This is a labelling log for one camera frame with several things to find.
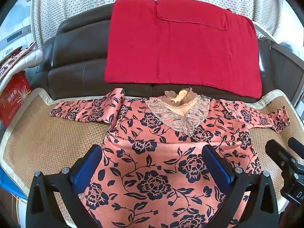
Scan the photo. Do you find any blue plastic sheet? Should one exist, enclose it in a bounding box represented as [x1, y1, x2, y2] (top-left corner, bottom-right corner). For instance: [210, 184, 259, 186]
[0, 166, 28, 203]

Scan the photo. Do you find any white dotted curtain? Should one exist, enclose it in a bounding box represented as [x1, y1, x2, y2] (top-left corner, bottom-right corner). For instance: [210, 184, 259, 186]
[31, 0, 285, 50]

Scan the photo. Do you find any red cardboard box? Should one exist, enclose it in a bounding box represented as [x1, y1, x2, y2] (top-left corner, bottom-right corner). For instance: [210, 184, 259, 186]
[0, 71, 32, 127]

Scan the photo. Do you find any red cloth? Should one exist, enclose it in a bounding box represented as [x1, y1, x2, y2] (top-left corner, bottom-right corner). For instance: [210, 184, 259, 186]
[104, 0, 263, 98]

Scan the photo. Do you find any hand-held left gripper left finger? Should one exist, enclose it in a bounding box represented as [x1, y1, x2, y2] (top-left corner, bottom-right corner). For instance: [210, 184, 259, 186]
[26, 144, 103, 228]

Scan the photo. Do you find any woven mat with beige border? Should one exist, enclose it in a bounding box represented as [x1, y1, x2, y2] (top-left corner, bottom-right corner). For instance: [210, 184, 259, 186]
[0, 88, 304, 228]

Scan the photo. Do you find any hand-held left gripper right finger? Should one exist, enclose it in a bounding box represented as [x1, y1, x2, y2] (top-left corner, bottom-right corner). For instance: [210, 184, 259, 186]
[201, 144, 279, 228]

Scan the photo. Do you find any patterned quilt with white edge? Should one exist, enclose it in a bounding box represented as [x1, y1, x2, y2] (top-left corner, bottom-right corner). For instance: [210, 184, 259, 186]
[0, 41, 44, 81]

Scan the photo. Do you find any pink floral blouse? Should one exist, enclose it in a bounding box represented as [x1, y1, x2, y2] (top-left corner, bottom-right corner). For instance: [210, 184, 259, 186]
[49, 88, 291, 228]

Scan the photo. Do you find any dark brown leather sofa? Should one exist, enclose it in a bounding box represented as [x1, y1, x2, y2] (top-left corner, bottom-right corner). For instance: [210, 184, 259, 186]
[36, 3, 304, 107]

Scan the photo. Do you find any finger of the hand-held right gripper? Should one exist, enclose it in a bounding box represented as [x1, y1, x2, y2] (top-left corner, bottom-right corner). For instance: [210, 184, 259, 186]
[288, 137, 304, 159]
[265, 139, 297, 170]

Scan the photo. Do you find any white appliance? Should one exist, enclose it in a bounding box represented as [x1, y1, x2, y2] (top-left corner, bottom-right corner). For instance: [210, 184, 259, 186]
[0, 17, 32, 60]

